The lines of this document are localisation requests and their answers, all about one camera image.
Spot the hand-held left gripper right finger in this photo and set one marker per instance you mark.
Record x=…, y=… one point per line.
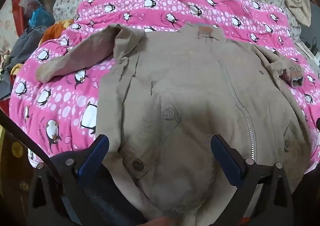
x=226, y=159

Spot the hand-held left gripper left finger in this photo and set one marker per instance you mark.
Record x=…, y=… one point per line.
x=92, y=158

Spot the beige zip jacket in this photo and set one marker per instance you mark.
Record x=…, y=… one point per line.
x=195, y=78

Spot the grey clothes pile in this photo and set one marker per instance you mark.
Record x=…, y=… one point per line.
x=25, y=45

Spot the black curved bar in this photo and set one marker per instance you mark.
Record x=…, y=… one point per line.
x=25, y=138

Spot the blue plastic bag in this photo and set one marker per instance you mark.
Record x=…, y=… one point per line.
x=40, y=17

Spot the pink penguin print blanket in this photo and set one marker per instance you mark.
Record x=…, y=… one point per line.
x=175, y=10

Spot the red frame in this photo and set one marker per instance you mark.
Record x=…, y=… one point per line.
x=20, y=10

